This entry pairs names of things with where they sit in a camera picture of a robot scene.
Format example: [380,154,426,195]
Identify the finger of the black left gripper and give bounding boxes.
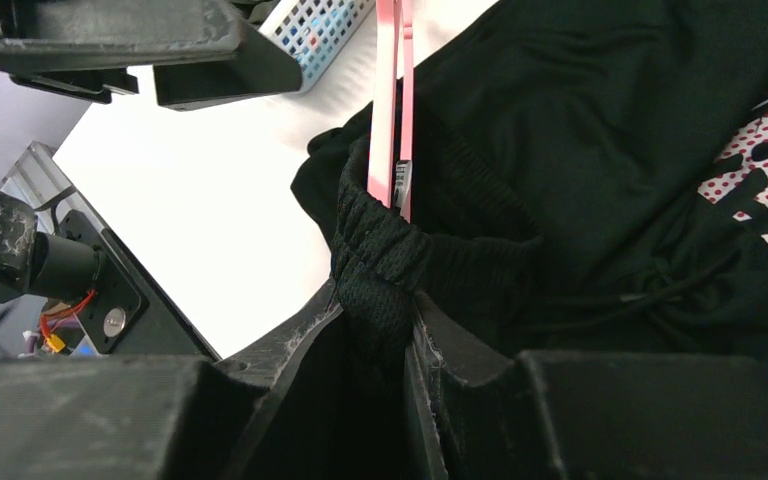
[0,0,245,73]
[9,25,303,112]

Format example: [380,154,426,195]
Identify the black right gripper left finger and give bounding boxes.
[0,281,406,479]

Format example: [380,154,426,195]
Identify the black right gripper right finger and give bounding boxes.
[404,295,768,479]

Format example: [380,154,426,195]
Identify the thick pink plastic hanger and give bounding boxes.
[367,0,415,221]

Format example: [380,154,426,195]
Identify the black shorts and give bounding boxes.
[291,1,768,364]

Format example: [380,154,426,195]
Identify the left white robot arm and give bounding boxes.
[0,1,303,303]

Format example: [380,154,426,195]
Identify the white perforated plastic basket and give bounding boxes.
[259,0,375,93]

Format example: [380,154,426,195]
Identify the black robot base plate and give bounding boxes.
[26,209,219,361]

